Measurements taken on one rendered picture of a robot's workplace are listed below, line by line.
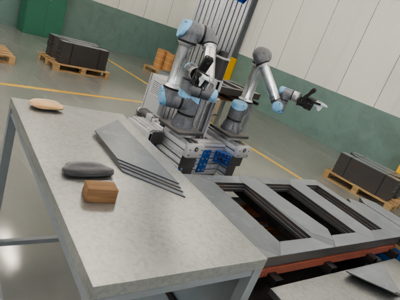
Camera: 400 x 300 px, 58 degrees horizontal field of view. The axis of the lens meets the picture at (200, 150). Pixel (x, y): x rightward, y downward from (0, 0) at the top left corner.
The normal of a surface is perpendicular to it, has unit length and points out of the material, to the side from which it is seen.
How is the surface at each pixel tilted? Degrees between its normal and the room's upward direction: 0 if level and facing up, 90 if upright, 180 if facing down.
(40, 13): 90
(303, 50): 90
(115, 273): 0
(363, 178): 90
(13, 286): 0
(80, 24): 90
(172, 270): 0
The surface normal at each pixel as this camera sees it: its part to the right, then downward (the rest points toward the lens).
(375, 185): -0.68, 0.00
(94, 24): 0.63, 0.45
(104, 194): 0.46, 0.44
